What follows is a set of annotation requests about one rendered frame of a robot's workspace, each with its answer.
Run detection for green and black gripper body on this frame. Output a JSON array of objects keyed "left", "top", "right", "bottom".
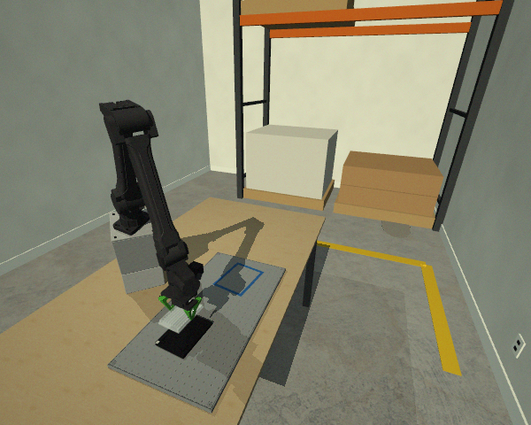
[{"left": 161, "top": 282, "right": 197, "bottom": 311}]

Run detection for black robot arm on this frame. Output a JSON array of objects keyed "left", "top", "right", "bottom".
[{"left": 99, "top": 100, "right": 204, "bottom": 296}]

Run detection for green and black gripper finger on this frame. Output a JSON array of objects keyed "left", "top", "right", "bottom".
[
  {"left": 158, "top": 296, "right": 175, "bottom": 311},
  {"left": 184, "top": 297, "right": 202, "bottom": 321}
]

